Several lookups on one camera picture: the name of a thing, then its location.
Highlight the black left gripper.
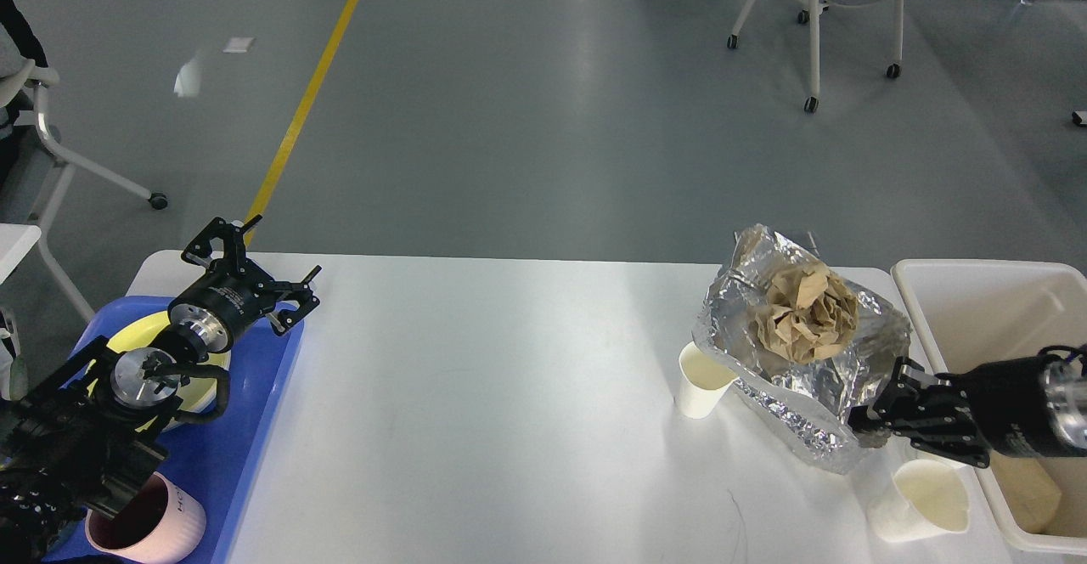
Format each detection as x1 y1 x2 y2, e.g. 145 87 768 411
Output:
168 213 322 353

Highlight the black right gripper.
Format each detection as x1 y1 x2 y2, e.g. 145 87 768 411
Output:
848 352 1086 469

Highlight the white paper cup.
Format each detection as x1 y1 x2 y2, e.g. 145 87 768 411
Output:
866 460 971 544
674 342 738 419

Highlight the yellow plastic plate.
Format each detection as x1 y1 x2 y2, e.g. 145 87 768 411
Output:
108 306 230 415

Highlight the brown paper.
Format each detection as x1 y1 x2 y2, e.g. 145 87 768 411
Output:
752 262 859 365

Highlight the aluminium foil front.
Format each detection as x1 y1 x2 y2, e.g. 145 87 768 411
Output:
694 224 911 448

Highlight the pink ceramic mug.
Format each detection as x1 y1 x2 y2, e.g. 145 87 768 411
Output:
84 471 207 563

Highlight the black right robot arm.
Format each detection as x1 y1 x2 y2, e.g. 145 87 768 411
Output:
848 344 1086 468

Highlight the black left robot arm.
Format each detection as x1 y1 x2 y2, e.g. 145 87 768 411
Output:
3 216 321 563

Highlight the beige plastic bin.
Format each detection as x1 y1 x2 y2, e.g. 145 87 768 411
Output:
892 259 1086 559

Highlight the brown cardboard in bin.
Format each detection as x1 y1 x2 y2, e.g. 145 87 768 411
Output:
990 453 1063 534

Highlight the blue plastic tray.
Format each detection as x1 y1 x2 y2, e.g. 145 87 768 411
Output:
34 294 307 564

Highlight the small white side table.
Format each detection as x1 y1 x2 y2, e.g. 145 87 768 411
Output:
0 223 42 283

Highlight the white office chair left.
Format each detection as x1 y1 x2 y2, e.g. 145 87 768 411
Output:
3 25 168 323

